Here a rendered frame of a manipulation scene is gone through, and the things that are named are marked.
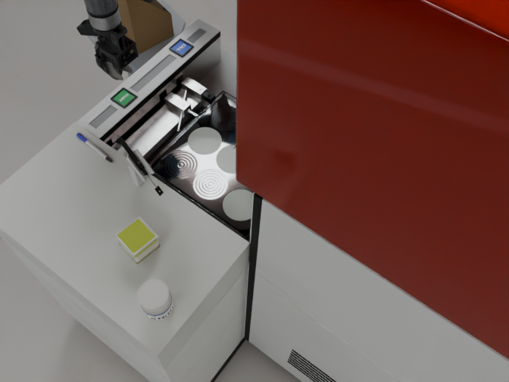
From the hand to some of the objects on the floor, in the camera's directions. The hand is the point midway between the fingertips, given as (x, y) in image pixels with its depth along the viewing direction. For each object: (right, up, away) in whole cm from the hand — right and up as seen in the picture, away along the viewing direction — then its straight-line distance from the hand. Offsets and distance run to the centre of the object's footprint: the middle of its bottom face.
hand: (116, 74), depth 147 cm
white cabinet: (+16, -69, +83) cm, 109 cm away
